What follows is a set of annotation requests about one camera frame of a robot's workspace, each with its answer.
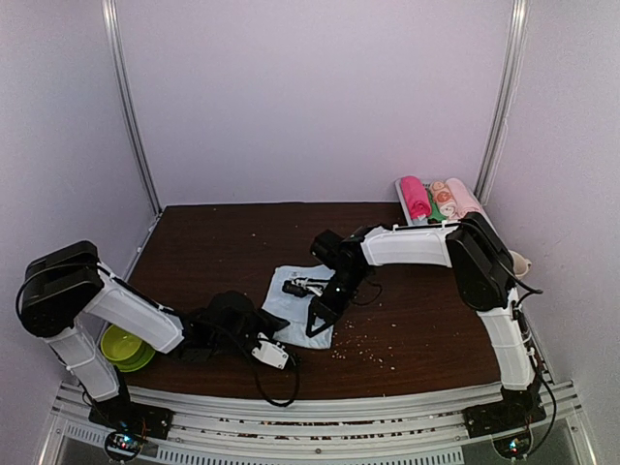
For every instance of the left aluminium post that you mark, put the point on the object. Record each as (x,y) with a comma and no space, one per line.
(112,27)

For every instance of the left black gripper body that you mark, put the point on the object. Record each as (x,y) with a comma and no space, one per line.
(226,344)

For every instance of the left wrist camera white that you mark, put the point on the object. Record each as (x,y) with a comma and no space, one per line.
(271,353)

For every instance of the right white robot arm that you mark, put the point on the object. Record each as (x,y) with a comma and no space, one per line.
(482,266)

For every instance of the green rolled towel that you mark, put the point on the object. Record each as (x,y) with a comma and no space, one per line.
(436,215)

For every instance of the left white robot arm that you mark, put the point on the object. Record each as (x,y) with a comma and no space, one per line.
(68,283)

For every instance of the aluminium post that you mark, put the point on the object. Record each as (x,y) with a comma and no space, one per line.
(507,88)
(112,27)

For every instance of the white plastic basket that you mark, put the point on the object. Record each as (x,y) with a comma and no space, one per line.
(422,222)

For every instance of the light blue towel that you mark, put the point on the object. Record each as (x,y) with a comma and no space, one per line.
(295,309)

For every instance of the green bowl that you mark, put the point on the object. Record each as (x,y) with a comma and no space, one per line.
(121,346)

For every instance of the aluminium front rail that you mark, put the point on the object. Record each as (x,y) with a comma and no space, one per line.
(423,428)

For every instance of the cream patterned mug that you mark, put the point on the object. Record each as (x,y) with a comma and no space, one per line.
(521,265)

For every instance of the light pink rolled towel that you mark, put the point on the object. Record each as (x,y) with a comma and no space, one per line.
(465,201)

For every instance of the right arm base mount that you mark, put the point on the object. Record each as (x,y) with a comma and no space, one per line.
(515,410)

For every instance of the cartoon print rolled towel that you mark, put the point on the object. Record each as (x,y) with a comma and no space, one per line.
(444,199)

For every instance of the magenta pink towel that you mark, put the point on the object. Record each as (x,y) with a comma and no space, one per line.
(415,197)

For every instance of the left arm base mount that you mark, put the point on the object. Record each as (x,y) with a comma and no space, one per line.
(127,416)

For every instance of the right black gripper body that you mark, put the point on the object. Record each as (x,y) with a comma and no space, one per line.
(342,295)

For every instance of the right aluminium post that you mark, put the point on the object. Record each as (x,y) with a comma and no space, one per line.
(507,88)

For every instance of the green plate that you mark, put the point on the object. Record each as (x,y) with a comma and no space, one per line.
(138,361)

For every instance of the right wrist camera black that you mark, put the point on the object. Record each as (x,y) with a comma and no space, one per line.
(325,247)

